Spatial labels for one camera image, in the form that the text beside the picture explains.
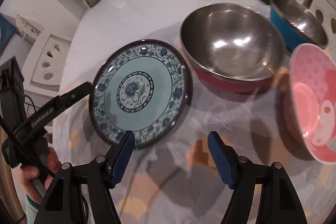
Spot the blue steel bowl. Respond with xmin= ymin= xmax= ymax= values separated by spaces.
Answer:
xmin=270 ymin=0 xmax=329 ymax=52

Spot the blue floral ceramic plate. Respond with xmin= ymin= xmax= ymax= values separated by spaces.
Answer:
xmin=89 ymin=39 xmax=193 ymax=149

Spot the red steel bowl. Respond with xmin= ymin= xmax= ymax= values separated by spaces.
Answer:
xmin=179 ymin=3 xmax=285 ymax=93

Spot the left hand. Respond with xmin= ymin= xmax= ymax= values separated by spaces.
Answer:
xmin=18 ymin=146 xmax=63 ymax=205

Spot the white chair far left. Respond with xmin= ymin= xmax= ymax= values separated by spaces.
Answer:
xmin=15 ymin=15 xmax=71 ymax=98

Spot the pink cartoon bowl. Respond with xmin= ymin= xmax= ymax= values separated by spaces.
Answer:
xmin=283 ymin=44 xmax=335 ymax=165

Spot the fan pattern table mat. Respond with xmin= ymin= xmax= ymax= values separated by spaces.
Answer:
xmin=52 ymin=37 xmax=336 ymax=224

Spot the white chair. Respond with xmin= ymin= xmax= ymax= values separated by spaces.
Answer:
xmin=297 ymin=0 xmax=335 ymax=41
xmin=15 ymin=15 xmax=71 ymax=98

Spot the white chair near right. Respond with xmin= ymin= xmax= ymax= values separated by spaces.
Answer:
xmin=297 ymin=0 xmax=335 ymax=41

